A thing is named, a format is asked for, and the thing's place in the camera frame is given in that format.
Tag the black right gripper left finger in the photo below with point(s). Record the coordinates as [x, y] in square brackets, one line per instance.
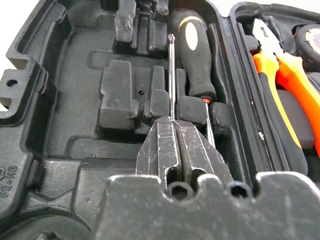
[160, 150]

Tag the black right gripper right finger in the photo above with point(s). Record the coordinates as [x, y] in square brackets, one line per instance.
[200, 150]

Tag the Phillips tip screwdriver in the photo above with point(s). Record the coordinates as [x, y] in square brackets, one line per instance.
[171, 75]

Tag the black plastic tool case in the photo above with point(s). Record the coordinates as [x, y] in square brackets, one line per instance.
[75, 100]

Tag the black orange tape measure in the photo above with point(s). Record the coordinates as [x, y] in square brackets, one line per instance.
[310, 42]

